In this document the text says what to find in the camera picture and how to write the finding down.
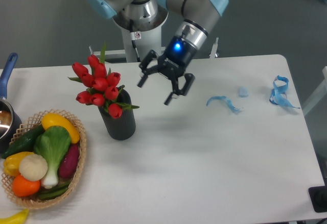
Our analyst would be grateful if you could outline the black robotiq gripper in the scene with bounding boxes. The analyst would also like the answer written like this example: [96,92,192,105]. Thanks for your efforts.
[137,36,197,105]

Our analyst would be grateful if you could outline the red tulip bouquet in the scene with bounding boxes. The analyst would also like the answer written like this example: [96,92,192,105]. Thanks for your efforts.
[69,43,139,119]

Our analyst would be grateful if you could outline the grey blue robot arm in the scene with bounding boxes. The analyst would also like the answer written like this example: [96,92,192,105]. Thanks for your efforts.
[87,0,229,105]

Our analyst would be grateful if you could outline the dark grey ribbed vase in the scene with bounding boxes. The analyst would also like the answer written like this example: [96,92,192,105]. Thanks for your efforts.
[98,89,136,140]

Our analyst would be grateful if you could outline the small light blue cap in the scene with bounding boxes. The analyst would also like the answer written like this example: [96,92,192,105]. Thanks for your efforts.
[238,87,249,98]

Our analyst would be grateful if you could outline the curled blue ribbon strip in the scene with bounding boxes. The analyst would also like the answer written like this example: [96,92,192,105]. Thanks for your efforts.
[206,96,242,113]

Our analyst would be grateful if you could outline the tangled blue ribbon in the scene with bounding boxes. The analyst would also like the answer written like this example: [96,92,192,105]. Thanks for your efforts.
[269,75,300,109]

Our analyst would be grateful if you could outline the yellow squash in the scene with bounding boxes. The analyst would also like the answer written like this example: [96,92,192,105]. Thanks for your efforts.
[41,112,81,144]

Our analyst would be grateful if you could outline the purple sweet potato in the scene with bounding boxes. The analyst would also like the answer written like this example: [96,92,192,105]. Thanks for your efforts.
[59,144,79,179]

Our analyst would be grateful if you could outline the green bok choy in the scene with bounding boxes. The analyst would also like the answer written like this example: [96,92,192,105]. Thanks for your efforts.
[34,126,71,189]

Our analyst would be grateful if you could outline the woven wicker basket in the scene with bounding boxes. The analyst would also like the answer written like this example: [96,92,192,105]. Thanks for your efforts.
[2,109,87,210]

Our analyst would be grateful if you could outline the dark green cucumber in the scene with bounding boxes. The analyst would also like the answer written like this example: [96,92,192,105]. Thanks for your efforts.
[2,125,44,159]

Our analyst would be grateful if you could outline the green bean pods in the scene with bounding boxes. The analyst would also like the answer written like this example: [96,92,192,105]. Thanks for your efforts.
[37,182,70,201]

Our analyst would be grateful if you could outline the yellow bell pepper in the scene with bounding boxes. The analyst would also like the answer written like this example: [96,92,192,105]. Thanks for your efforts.
[3,152,33,177]

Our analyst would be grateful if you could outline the orange fruit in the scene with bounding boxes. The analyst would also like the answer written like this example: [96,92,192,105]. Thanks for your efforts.
[12,175,41,197]

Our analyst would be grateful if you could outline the black device at edge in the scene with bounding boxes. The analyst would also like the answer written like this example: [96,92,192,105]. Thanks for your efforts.
[308,186,326,213]

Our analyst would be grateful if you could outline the yellow banana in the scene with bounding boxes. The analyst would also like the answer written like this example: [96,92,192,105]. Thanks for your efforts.
[1,209,29,224]

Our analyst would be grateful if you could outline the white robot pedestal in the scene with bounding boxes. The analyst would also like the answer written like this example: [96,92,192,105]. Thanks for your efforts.
[113,0,168,62]

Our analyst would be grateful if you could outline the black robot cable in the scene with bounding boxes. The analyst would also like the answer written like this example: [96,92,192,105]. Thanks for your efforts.
[129,19,142,62]

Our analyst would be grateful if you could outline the blue handled saucepan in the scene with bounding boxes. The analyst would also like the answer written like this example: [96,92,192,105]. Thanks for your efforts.
[1,53,21,154]

